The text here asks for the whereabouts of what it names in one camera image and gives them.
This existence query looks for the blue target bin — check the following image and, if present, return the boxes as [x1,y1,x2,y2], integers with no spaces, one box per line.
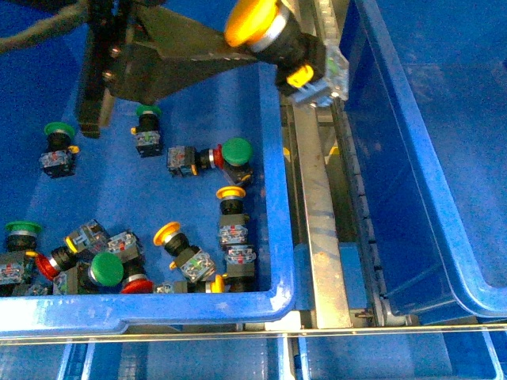
[341,1,506,324]

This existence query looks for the red button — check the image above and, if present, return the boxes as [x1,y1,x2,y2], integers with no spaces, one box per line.
[35,246,78,281]
[120,263,154,294]

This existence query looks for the green button front upright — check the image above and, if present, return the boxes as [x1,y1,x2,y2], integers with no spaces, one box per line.
[51,251,125,295]

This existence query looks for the green button front left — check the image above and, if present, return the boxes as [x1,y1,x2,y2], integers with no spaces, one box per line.
[1,220,42,289]

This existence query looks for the black yellow button front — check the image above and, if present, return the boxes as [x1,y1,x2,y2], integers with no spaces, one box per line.
[64,219,110,257]

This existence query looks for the blue source bin with buttons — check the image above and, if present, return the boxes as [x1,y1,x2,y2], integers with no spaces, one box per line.
[1,28,295,336]

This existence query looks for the green button far left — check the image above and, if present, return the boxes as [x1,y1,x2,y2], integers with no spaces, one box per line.
[39,122,79,179]

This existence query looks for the blue lower bin left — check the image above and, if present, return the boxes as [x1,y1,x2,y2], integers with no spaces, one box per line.
[1,344,70,379]

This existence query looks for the metal roller rack frame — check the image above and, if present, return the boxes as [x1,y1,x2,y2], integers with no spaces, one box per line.
[237,0,507,345]

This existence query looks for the yellow button bottom edge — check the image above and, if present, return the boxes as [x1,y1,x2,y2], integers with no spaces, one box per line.
[154,244,257,295]

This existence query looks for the green button centre back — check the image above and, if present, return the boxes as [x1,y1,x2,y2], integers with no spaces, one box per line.
[131,104,163,158]

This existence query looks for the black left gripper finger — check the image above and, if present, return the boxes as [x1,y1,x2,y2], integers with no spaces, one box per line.
[107,5,257,105]

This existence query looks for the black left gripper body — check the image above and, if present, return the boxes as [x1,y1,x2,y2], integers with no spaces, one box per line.
[74,0,167,139]

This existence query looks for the green button right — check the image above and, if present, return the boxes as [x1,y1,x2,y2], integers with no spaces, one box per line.
[222,137,254,187]

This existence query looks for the red button lying sideways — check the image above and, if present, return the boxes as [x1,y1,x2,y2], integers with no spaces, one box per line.
[166,145,224,177]

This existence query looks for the blue lower bin middle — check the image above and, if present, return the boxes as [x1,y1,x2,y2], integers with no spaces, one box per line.
[82,338,294,379]

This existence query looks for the green button contact block front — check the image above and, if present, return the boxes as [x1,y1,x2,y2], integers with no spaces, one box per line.
[106,230,145,264]

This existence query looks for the blue lower bin with clips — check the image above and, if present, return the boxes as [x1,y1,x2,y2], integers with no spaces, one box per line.
[299,332,505,379]

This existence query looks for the red button front bottom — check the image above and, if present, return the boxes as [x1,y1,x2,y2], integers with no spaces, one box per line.
[120,263,154,294]

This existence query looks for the red button front left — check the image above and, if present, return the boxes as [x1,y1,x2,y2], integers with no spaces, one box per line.
[35,246,78,281]

